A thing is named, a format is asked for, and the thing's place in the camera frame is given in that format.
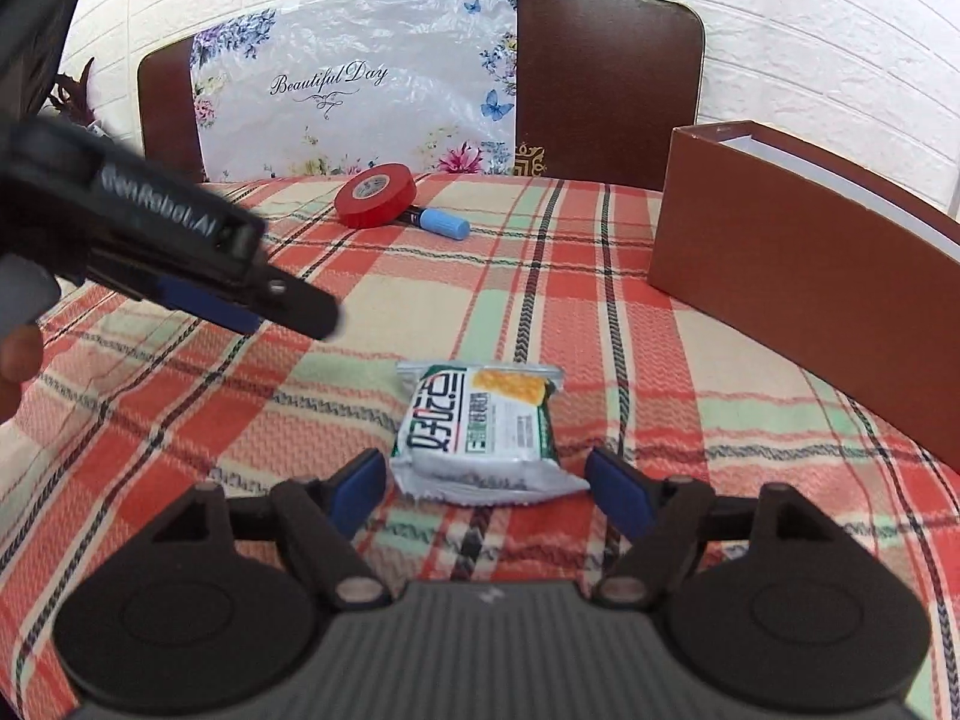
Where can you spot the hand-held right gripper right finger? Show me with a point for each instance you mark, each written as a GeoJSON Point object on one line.
{"type": "Point", "coordinates": [619, 493]}

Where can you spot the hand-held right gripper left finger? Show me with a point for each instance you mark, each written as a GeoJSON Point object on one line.
{"type": "Point", "coordinates": [357, 489]}

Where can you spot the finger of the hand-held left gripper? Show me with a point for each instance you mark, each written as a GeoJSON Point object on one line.
{"type": "Point", "coordinates": [214, 306]}
{"type": "Point", "coordinates": [307, 307]}

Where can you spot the white snack packet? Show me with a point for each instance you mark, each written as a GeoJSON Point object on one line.
{"type": "Point", "coordinates": [480, 427]}

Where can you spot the brown cardboard box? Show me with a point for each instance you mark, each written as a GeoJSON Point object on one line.
{"type": "Point", "coordinates": [787, 277]}

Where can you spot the person's left hand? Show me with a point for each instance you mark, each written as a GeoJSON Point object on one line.
{"type": "Point", "coordinates": [19, 360]}

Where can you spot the dark red plant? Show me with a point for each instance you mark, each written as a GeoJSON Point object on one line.
{"type": "Point", "coordinates": [75, 101]}

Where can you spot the red tape roll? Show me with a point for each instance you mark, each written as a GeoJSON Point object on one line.
{"type": "Point", "coordinates": [394, 206]}

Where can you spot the blue marker pen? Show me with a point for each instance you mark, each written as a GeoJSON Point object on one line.
{"type": "Point", "coordinates": [444, 223]}

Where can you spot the floral plastic bag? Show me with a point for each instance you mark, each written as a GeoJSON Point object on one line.
{"type": "Point", "coordinates": [375, 112]}

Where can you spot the plaid blanket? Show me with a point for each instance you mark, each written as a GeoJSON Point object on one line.
{"type": "Point", "coordinates": [525, 300]}

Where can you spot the brown wooden headboard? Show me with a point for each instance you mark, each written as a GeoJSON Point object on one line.
{"type": "Point", "coordinates": [607, 75]}

